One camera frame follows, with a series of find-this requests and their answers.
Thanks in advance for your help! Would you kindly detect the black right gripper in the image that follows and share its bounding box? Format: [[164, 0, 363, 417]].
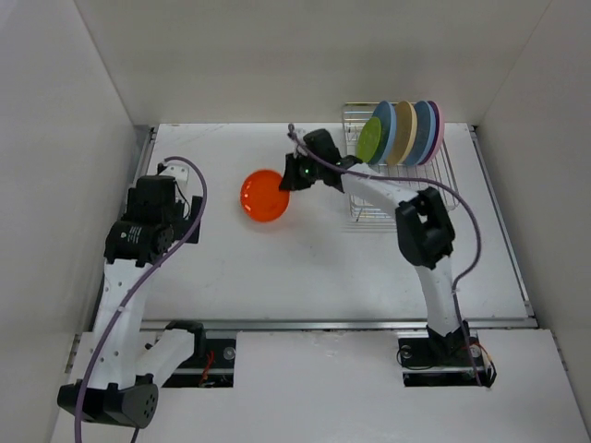
[[279, 150, 323, 190]]

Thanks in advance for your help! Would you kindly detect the orange plate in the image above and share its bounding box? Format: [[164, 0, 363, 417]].
[[239, 169, 290, 222]]

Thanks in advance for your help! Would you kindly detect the green plate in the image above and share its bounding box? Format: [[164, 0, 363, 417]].
[[356, 116, 381, 164]]

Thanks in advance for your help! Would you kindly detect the light blue plate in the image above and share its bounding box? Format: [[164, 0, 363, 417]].
[[370, 101, 396, 164]]

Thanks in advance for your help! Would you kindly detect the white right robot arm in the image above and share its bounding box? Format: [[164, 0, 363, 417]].
[[279, 124, 471, 366]]

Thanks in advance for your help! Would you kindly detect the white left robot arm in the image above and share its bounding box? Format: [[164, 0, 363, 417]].
[[57, 166, 207, 429]]

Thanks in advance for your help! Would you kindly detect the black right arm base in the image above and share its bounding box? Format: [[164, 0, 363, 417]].
[[396, 336, 498, 388]]

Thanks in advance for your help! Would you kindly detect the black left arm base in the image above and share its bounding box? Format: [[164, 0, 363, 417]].
[[163, 338, 236, 389]]

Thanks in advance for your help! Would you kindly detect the beige plate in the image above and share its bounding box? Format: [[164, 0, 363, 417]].
[[386, 101, 417, 166]]

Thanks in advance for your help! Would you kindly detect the pink plate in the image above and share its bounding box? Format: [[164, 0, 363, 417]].
[[423, 101, 445, 164]]

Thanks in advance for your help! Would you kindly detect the purple plate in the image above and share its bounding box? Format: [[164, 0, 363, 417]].
[[419, 106, 436, 165]]

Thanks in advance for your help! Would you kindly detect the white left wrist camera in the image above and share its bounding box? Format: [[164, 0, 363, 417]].
[[157, 162, 189, 192]]

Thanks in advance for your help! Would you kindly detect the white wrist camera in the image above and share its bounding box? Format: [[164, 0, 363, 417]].
[[157, 162, 189, 192], [287, 123, 306, 146]]

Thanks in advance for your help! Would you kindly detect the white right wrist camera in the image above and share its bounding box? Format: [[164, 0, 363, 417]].
[[287, 123, 306, 146]]

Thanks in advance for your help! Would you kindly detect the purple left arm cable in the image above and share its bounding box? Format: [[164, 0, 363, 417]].
[[73, 156, 208, 443]]

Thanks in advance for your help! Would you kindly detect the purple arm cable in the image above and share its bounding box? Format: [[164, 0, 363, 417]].
[[287, 123, 491, 388], [73, 156, 208, 443]]

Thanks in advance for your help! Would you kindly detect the silver wire dish rack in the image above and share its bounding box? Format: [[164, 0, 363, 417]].
[[341, 102, 459, 224]]

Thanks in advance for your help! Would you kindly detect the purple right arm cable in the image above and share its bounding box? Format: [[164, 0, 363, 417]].
[[287, 123, 491, 388]]

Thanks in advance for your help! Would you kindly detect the aluminium table rail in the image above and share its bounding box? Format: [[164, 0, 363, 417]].
[[143, 124, 537, 329]]

